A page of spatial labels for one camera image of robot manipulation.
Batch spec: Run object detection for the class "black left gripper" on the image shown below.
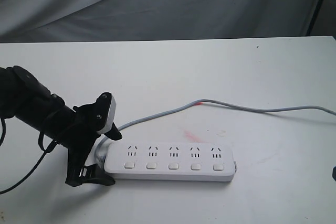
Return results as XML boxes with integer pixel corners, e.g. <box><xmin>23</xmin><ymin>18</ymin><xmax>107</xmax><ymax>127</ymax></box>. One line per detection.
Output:
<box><xmin>61</xmin><ymin>104</ymin><xmax>122</xmax><ymax>186</ymax></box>

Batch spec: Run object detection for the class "white five-outlet power strip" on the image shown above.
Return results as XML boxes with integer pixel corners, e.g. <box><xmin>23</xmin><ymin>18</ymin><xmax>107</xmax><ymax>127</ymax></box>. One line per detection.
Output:
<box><xmin>103</xmin><ymin>142</ymin><xmax>237</xmax><ymax>182</ymax></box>

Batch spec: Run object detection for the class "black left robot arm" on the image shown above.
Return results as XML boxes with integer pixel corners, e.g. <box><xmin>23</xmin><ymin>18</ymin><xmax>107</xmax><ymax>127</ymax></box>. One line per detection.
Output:
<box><xmin>1</xmin><ymin>66</ymin><xmax>122</xmax><ymax>187</ymax></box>

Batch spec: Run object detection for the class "grey backdrop cloth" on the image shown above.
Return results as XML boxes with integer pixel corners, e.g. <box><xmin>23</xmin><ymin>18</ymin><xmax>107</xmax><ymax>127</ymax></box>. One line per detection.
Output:
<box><xmin>0</xmin><ymin>0</ymin><xmax>336</xmax><ymax>44</ymax></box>

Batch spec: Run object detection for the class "dark object at table edge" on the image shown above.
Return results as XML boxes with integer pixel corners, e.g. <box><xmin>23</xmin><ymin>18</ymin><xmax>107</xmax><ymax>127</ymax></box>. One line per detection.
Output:
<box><xmin>332</xmin><ymin>166</ymin><xmax>336</xmax><ymax>181</ymax></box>

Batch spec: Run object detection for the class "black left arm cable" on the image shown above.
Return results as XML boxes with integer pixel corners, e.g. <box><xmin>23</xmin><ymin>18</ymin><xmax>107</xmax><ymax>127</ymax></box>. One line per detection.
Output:
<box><xmin>0</xmin><ymin>118</ymin><xmax>77</xmax><ymax>195</ymax></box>

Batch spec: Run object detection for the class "grey power cord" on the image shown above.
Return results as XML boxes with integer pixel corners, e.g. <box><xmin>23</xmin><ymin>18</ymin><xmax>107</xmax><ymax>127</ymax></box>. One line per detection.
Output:
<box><xmin>94</xmin><ymin>99</ymin><xmax>336</xmax><ymax>164</ymax></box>

